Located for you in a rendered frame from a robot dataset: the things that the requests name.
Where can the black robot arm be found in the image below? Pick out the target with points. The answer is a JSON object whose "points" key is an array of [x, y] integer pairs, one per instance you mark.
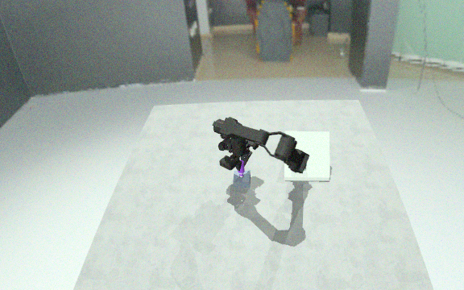
{"points": [[231, 129]]}

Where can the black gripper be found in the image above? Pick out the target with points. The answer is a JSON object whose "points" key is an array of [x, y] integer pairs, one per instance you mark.
{"points": [[238, 150]]}

